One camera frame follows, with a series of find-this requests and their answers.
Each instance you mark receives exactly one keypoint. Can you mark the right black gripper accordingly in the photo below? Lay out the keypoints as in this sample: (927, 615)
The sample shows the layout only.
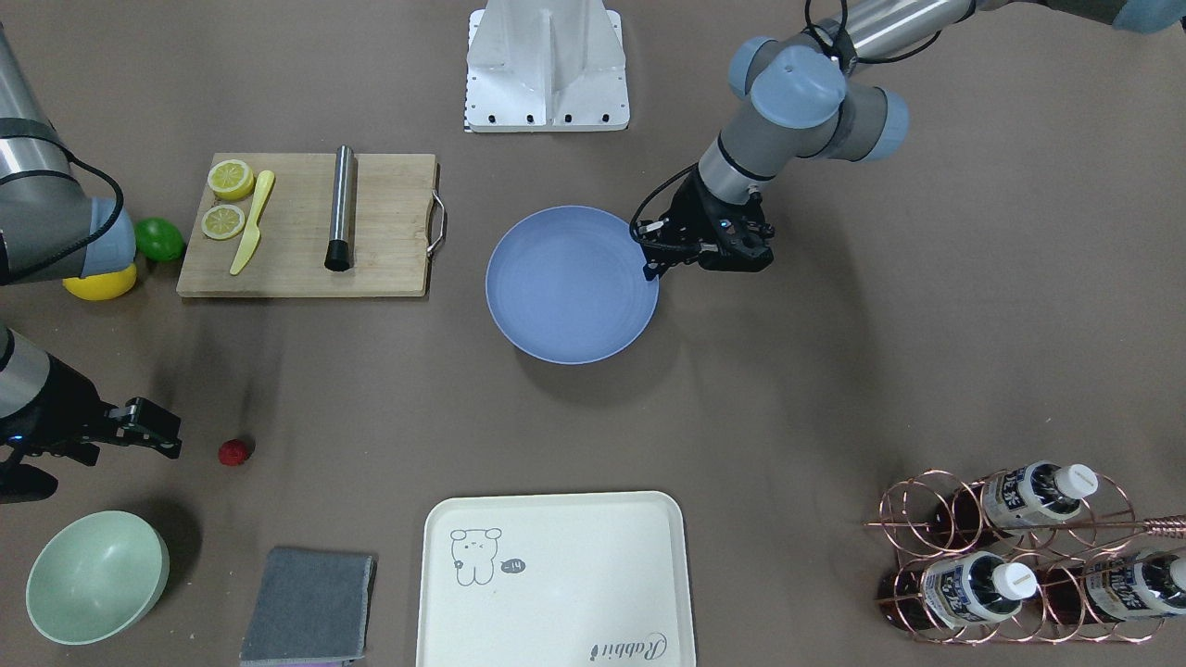
(57, 405)

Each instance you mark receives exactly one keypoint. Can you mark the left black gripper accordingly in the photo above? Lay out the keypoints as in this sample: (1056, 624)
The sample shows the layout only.
(687, 210)

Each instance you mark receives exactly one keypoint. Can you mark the blue round plate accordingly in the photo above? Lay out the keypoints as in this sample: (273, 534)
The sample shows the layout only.
(566, 285)

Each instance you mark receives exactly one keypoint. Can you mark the red strawberry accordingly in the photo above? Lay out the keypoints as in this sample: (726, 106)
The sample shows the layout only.
(234, 452)

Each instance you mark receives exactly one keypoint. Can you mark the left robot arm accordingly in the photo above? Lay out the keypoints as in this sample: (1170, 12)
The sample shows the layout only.
(797, 99)

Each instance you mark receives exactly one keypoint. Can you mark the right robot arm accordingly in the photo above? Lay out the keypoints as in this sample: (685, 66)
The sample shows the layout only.
(53, 230)

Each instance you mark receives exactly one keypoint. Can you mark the lower yellow lemon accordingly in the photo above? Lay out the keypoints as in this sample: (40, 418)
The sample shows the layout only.
(103, 287)

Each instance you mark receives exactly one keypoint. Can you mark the mint green bowl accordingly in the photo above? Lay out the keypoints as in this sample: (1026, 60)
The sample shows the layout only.
(97, 577)

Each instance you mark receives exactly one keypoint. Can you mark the green lime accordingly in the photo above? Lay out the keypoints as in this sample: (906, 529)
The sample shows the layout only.
(158, 239)

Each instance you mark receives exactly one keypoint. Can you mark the lower lemon half slice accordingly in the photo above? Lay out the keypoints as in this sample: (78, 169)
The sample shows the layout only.
(223, 222)

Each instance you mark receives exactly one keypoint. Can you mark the lemon half slice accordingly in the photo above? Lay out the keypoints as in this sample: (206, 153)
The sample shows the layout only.
(223, 222)
(231, 180)

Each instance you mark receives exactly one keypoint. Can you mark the grey folded cloth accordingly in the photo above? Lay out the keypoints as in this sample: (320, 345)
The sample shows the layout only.
(311, 610)

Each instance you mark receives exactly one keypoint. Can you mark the steel muddler black tip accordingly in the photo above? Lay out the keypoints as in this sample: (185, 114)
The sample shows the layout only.
(339, 252)

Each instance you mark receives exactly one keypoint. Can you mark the upper lemon half slice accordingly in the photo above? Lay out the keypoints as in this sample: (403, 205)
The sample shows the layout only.
(231, 180)

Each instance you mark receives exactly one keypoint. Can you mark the yellow plastic knife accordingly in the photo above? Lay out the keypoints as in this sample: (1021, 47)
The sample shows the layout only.
(251, 234)

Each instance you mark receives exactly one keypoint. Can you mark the wooden cutting board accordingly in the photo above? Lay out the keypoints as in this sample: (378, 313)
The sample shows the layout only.
(394, 233)

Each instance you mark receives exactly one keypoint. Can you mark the white rabbit tray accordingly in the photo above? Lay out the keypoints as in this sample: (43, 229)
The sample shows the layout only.
(591, 579)

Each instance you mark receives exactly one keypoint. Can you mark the back tea bottle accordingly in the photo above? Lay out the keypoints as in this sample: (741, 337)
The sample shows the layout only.
(1036, 495)

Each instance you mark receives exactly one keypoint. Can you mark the tea bottle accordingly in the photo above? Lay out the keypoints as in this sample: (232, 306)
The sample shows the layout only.
(1036, 495)
(1148, 585)
(979, 588)

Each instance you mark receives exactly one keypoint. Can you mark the front tea bottle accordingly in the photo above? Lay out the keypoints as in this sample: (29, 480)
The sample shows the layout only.
(979, 588)

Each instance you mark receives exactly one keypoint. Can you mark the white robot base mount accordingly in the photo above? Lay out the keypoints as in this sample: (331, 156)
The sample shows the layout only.
(545, 66)

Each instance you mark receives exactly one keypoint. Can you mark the copper wire bottle rack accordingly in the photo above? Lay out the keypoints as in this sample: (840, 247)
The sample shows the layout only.
(917, 516)

